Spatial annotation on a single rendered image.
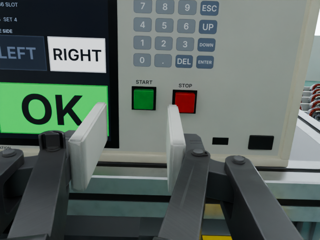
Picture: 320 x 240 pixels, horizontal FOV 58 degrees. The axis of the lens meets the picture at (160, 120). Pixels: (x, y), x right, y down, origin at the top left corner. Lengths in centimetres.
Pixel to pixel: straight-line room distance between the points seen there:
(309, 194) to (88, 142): 22
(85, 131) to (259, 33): 18
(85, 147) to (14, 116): 16
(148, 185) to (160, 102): 8
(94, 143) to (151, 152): 12
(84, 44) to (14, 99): 9
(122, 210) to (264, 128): 16
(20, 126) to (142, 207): 14
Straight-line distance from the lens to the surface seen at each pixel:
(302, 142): 40
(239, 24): 27
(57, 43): 28
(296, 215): 32
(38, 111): 30
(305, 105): 182
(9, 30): 29
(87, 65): 27
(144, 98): 26
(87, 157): 16
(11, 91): 30
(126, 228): 50
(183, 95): 26
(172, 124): 17
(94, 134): 17
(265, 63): 28
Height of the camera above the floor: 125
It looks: 20 degrees down
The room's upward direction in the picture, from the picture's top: 2 degrees clockwise
